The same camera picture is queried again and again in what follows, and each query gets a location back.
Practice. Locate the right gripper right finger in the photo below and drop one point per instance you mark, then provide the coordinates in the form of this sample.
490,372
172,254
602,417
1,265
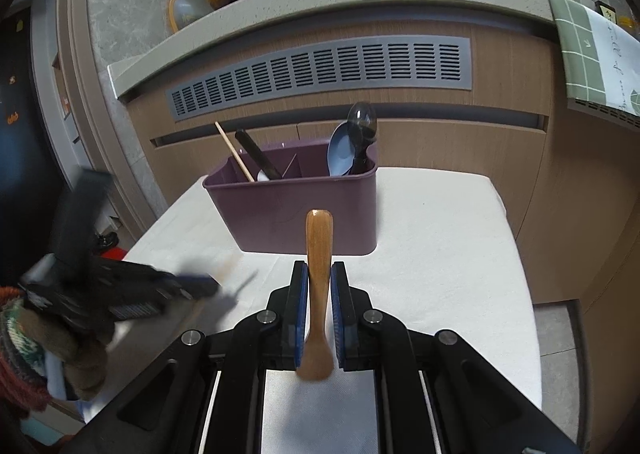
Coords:
434,393

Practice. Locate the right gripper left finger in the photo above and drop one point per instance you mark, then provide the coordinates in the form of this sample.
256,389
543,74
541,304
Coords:
205,393

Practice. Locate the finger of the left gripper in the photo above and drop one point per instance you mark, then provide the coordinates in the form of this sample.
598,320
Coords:
166,286

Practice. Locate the wooden chopstick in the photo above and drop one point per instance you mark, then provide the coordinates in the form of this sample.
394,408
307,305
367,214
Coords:
234,153

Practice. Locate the wooden spoon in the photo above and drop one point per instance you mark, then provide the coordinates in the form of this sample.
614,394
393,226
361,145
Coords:
317,363

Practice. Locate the blue plastic spoon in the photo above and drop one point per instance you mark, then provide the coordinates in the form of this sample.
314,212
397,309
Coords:
341,151

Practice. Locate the brown spoon with black handle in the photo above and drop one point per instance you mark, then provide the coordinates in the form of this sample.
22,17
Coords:
256,153

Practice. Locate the red knitted sleeve forearm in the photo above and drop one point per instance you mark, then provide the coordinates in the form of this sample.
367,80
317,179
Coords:
23,375

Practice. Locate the gloved left hand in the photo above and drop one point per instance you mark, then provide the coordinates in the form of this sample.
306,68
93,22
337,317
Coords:
75,368

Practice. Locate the red floor mat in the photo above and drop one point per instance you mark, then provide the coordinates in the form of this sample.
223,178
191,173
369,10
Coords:
114,253

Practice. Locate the maroon plastic utensil caddy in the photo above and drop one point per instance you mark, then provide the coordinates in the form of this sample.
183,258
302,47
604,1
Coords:
269,216

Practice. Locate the glass lid with yellow rim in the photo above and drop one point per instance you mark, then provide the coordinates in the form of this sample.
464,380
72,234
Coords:
181,13

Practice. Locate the grey ventilation grille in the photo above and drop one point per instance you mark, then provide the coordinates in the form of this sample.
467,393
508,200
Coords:
387,61

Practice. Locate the green checked dish towel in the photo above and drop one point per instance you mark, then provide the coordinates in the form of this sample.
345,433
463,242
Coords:
601,64

